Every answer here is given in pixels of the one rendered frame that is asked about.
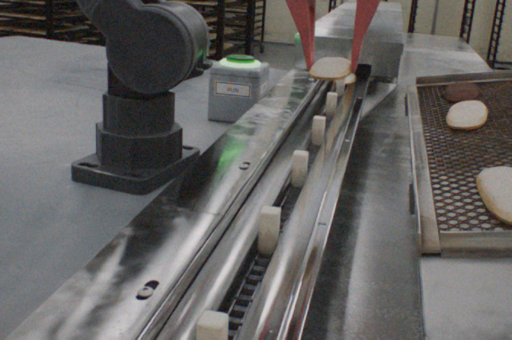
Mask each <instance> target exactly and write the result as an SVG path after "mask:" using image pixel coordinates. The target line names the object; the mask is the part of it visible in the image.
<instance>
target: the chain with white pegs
mask: <svg viewBox="0 0 512 340"><path fill-rule="evenodd" d="M345 80H346V78H345V79H341V80H337V82H336V90H335V93H333V92H329V93H327V100H326V108H325V115H324V117H321V116H314V118H313V124H312V140H311V143H310V145H309V148H308V149H307V151H300V150H295V152H294V153H293V162H292V172H291V182H290V185H289V187H288V188H287V191H286V193H285V194H284V196H283V199H282V201H281V202H280V205H279V207H270V206H263V208H262V209H261V212H260V219H259V230H258V248H257V250H256V253H255V254H254V256H253V258H252V260H251V262H250V264H249V266H248V270H246V272H245V274H244V276H243V278H242V280H241V282H240V284H239V286H238V289H237V290H236V292H235V294H234V296H233V298H232V300H231V302H230V304H229V306H228V309H227V310H226V311H225V313H219V312H215V311H210V310H204V311H203V313H202V315H201V317H200V318H199V320H198V322H197V339H196V340H236V339H237V337H238V334H239V332H240V330H241V327H242V325H243V323H244V321H245V318H246V316H247V314H248V311H249V309H250V307H251V305H252V302H253V300H254V297H255V295H256V293H257V292H258V288H259V287H260V284H261V282H262V280H263V277H264V275H265V272H266V270H267V268H268V265H269V264H270V260H271V259H272V257H273V255H274V252H275V250H276V247H277V245H278V243H279V241H280V238H281V236H282V234H283V231H284V229H285V227H286V225H287V222H288V220H289V218H290V215H291V213H292V212H293V208H294V207H295V204H296V202H297V200H298V197H299V195H300V192H301V190H302V188H303V185H304V184H305V182H306V179H307V177H308V175H309V172H310V170H311V167H312V165H313V163H314V161H315V158H316V156H317V154H318V151H319V149H320V147H321V145H322V142H323V140H324V138H325V135H326V133H327V132H328V128H329V127H330V124H331V122H332V120H333V117H334V115H335V112H336V110H337V109H338V105H339V104H340V102H341V99H342V97H343V95H344V92H345V90H346V87H347V85H345Z"/></svg>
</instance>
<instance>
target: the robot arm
mask: <svg viewBox="0 0 512 340"><path fill-rule="evenodd" d="M76 1H77V3H78V6H79V7H80V9H81V10H82V11H83V12H84V14H85V15H86V16H87V17H88V19H89V20H90V22H91V23H92V24H93V25H94V26H95V27H96V28H97V29H98V30H99V31H100V32H101V33H102V34H103V35H104V36H105V37H106V56H107V91H106V92H105V93H104V94H102V106H103V120H102V121H101V122H97V123H95V128H96V152H95V153H93V154H91V155H89V156H86V157H84V158H82V159H79V160H77V161H74V162H72V163H71V172H72V180H73V181H76V182H79V183H83V184H89V185H93V186H96V187H100V188H106V189H110V190H114V191H120V192H123V193H127V194H133V195H146V194H149V193H151V192H153V191H154V190H156V189H158V188H160V187H161V186H162V185H164V184H166V183H168V182H169V181H171V180H173V179H174V178H176V177H177V176H179V174H180V173H182V172H183V171H184V170H185V169H186V168H187V167H188V166H189V165H190V164H191V163H192V162H193V161H195V160H196V159H197V158H198V157H199V156H200V148H199V147H196V146H189V145H184V144H183V127H181V126H180V124H179V123H178V122H176V121H174V105H175V92H172V91H169V90H171V89H173V88H174V87H176V86H177V85H179V84H180V83H181V82H183V81H186V80H188V79H192V78H196V77H198V76H201V75H202V74H203V73H204V70H207V69H210V68H211V67H212V66H213V62H212V61H207V60H206V55H207V54H208V51H209V48H210V32H209V28H208V26H207V24H206V22H205V20H204V19H203V17H202V15H201V14H200V13H199V12H198V11H197V10H195V9H194V8H193V7H191V6H189V5H187V4H184V3H183V2H167V1H165V0H76ZM285 1H286V4H287V6H288V8H289V10H290V14H291V15H292V18H293V21H294V23H295V25H296V28H297V30H298V32H299V35H300V38H301V41H302V48H303V52H304V56H305V60H306V67H307V70H310V69H311V68H312V65H313V59H314V51H315V9H316V0H285ZM380 2H381V0H357V6H356V14H355V22H354V38H353V46H352V54H351V73H354V72H355V71H356V68H357V63H358V59H359V56H360V51H361V47H362V45H363V39H364V37H365V35H366V32H367V30H368V28H369V26H370V23H371V21H372V19H373V17H374V14H375V13H376V10H377V8H378V6H379V3H380Z"/></svg>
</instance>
